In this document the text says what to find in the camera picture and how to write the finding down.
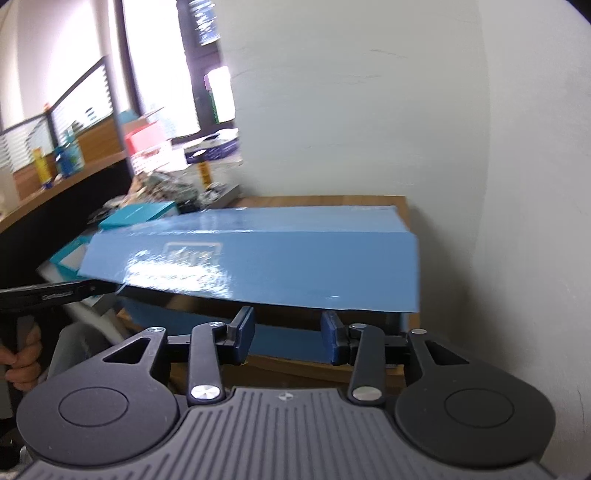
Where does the bright green edged screen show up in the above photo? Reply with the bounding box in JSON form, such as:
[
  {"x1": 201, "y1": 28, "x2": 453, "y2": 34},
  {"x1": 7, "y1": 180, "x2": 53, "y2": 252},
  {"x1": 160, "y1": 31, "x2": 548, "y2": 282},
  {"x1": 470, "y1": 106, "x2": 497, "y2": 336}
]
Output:
[{"x1": 204, "y1": 66, "x2": 235, "y2": 125}]

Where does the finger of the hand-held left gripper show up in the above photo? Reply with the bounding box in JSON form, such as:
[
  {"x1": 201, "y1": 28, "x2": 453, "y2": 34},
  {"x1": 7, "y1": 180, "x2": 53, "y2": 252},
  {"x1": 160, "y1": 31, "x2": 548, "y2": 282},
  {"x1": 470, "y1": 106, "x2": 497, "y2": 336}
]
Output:
[{"x1": 76, "y1": 281, "x2": 118, "y2": 302}]

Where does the pink box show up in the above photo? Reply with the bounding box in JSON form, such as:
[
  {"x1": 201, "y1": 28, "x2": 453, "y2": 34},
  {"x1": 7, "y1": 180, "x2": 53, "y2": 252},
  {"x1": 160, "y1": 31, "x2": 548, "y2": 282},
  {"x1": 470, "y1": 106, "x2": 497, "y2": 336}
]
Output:
[{"x1": 124, "y1": 124, "x2": 172, "y2": 156}]

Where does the teal product box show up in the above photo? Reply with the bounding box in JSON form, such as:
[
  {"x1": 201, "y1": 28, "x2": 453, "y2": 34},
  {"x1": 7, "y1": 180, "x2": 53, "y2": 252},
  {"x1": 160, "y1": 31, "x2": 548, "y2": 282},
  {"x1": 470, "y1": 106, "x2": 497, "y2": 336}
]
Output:
[
  {"x1": 48, "y1": 234, "x2": 89, "y2": 269},
  {"x1": 98, "y1": 200, "x2": 179, "y2": 232}
]

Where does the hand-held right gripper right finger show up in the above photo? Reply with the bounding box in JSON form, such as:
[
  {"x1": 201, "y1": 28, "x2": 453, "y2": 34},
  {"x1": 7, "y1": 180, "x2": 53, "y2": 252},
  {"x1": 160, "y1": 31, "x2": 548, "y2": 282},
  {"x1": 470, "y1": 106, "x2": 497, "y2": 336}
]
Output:
[{"x1": 322, "y1": 310, "x2": 481, "y2": 407}]

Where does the blue cardboard box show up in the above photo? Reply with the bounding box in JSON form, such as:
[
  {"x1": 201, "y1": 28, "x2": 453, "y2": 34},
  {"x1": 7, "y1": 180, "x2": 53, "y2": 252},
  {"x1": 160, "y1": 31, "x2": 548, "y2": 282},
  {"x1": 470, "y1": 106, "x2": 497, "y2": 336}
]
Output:
[{"x1": 78, "y1": 205, "x2": 422, "y2": 389}]

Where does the dark framed window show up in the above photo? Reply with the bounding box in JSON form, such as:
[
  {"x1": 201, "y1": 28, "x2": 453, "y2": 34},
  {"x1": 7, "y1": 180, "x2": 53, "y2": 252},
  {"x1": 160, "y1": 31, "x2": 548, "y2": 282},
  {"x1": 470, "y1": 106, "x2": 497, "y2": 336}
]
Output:
[{"x1": 115, "y1": 0, "x2": 218, "y2": 139}]

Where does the patterned knit cloth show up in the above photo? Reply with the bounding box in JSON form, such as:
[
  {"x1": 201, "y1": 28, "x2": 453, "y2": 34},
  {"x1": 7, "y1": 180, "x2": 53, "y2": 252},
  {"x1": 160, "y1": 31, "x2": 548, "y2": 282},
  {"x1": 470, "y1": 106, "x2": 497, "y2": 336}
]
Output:
[{"x1": 131, "y1": 170, "x2": 200, "y2": 205}]

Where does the person's left hand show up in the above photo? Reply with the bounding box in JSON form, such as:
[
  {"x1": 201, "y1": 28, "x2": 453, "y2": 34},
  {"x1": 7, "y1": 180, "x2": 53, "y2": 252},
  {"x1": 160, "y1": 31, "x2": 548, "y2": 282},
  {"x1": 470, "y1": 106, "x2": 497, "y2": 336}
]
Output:
[{"x1": 0, "y1": 322, "x2": 43, "y2": 391}]

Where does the teal bottle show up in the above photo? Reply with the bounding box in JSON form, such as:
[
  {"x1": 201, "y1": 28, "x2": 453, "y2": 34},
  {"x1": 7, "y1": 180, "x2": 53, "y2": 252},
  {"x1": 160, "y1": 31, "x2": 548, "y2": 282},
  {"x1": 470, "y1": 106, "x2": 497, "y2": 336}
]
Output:
[{"x1": 54, "y1": 137, "x2": 85, "y2": 179}]

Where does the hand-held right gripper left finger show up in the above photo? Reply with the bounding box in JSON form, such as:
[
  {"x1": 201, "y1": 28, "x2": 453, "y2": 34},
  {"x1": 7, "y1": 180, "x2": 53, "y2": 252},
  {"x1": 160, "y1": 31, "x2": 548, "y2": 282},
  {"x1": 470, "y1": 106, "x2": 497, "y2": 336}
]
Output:
[{"x1": 99, "y1": 305, "x2": 256, "y2": 407}]

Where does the curved wooden counter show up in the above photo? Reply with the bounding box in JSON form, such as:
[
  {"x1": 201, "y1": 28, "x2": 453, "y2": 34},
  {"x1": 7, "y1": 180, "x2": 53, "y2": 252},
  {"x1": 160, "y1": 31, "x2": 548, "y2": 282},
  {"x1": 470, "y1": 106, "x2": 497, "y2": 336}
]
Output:
[{"x1": 0, "y1": 151, "x2": 131, "y2": 234}]

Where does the blue and white glove box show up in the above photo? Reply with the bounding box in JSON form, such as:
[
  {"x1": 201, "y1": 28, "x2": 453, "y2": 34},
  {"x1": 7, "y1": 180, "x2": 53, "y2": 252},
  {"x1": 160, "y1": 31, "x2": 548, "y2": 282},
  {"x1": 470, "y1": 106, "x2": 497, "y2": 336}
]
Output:
[{"x1": 184, "y1": 130, "x2": 242, "y2": 165}]

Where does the glass partition with blinds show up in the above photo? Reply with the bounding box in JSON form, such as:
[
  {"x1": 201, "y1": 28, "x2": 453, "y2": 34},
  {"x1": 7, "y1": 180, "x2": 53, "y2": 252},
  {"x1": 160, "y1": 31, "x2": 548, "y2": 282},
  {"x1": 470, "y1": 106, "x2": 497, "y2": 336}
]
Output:
[{"x1": 0, "y1": 55, "x2": 115, "y2": 155}]

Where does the yellow bottle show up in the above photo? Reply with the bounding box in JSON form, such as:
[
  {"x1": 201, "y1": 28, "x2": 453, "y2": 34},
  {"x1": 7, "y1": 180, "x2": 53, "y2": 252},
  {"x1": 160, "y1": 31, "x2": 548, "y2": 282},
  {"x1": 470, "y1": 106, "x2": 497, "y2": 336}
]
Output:
[{"x1": 31, "y1": 147, "x2": 51, "y2": 190}]

